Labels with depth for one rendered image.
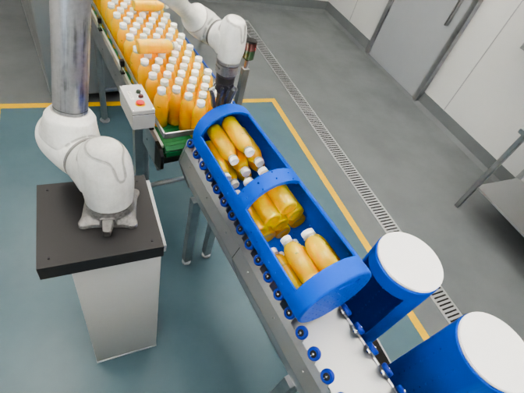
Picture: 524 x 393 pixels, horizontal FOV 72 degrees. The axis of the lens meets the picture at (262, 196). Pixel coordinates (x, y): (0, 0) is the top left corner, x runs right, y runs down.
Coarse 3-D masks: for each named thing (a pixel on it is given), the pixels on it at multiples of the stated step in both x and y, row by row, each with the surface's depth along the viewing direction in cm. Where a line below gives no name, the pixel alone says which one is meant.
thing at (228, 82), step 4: (216, 76) 141; (220, 76) 139; (224, 76) 139; (216, 80) 142; (220, 80) 140; (224, 80) 140; (228, 80) 140; (232, 80) 141; (216, 84) 142; (220, 84) 143; (224, 84) 141; (228, 84) 141; (232, 84) 146; (216, 88) 143; (220, 88) 144; (224, 88) 145; (224, 92) 147
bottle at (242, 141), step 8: (224, 120) 151; (232, 120) 150; (224, 128) 152; (232, 128) 148; (240, 128) 148; (232, 136) 147; (240, 136) 145; (248, 136) 146; (240, 144) 144; (248, 144) 144
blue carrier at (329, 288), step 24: (216, 120) 146; (240, 120) 160; (264, 144) 158; (216, 168) 140; (288, 168) 134; (240, 192) 130; (264, 192) 126; (240, 216) 131; (312, 216) 140; (264, 240) 121; (336, 240) 131; (264, 264) 126; (336, 264) 108; (360, 264) 112; (288, 288) 113; (312, 288) 107; (336, 288) 105; (360, 288) 123; (312, 312) 114
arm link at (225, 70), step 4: (216, 64) 137; (220, 64) 135; (224, 64) 134; (216, 68) 138; (220, 68) 136; (224, 68) 135; (228, 68) 135; (232, 68) 136; (236, 68) 137; (220, 72) 137; (224, 72) 136; (228, 72) 136; (232, 72) 137; (236, 72) 139; (228, 76) 138; (232, 76) 139
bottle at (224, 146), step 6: (210, 126) 153; (216, 126) 152; (210, 132) 152; (216, 132) 150; (222, 132) 151; (210, 138) 153; (216, 138) 149; (222, 138) 148; (228, 138) 150; (216, 144) 149; (222, 144) 146; (228, 144) 146; (222, 150) 146; (228, 150) 145; (234, 150) 146; (222, 156) 147; (228, 156) 146
